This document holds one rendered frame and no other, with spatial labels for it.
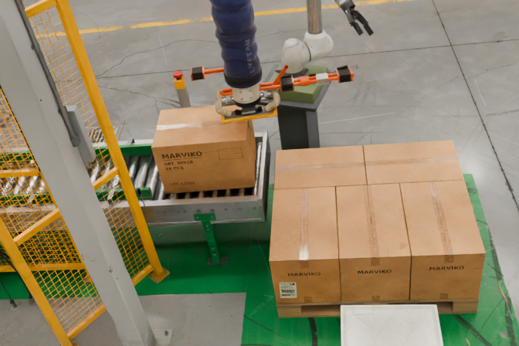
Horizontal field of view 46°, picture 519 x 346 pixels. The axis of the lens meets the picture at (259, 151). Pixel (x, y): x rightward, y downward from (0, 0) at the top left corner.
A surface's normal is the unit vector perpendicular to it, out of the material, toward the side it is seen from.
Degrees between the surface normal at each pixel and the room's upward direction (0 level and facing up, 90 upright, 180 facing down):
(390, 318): 0
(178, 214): 90
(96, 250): 90
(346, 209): 0
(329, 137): 0
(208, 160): 90
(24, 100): 90
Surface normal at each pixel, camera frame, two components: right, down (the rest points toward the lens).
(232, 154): -0.03, 0.64
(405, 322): -0.13, -0.76
